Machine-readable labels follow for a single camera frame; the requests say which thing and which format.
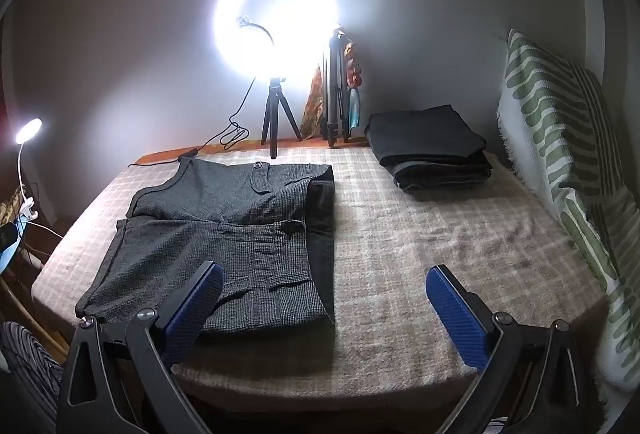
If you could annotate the beige checked blanket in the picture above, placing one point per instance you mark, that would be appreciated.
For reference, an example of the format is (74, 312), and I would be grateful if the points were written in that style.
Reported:
(400, 239)

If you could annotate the white clip lamp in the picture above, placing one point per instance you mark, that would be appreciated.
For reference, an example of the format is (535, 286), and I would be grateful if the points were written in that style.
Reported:
(29, 129)

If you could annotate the orange bed sheet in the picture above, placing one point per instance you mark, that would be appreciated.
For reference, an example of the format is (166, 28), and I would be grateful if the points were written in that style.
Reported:
(220, 148)

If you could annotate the black folded pants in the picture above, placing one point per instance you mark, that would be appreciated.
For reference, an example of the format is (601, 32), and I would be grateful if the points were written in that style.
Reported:
(422, 131)

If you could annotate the grey checked pants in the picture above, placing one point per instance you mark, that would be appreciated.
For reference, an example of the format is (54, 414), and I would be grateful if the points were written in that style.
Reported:
(225, 214)

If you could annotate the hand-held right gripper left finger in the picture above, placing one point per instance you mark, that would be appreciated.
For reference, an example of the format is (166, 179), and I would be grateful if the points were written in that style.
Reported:
(195, 309)

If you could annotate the tall folded tripod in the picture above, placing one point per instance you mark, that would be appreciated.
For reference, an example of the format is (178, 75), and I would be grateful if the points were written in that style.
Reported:
(334, 84)

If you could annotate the orange patterned cloth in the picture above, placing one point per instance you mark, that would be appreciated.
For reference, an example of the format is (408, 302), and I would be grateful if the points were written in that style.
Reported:
(312, 109)

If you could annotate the wooden chair frame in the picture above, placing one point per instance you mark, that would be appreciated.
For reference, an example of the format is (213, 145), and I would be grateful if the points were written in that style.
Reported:
(35, 319)

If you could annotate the person's striped trouser leg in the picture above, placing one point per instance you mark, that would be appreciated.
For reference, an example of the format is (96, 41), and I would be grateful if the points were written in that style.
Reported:
(30, 374)

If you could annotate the dark grey folded pants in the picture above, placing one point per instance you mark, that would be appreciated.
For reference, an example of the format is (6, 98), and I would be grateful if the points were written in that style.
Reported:
(440, 174)

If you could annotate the green patterned white throw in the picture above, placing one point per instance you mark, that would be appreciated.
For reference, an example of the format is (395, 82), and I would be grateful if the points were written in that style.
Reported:
(550, 124)

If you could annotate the small black tripod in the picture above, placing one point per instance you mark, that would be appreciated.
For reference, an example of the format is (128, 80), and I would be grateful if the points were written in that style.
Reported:
(275, 106)

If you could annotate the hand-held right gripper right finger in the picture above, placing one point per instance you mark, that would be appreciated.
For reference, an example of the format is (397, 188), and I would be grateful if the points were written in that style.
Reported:
(457, 319)

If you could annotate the light blue object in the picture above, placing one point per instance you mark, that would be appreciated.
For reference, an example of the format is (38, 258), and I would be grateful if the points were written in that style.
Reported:
(11, 249)

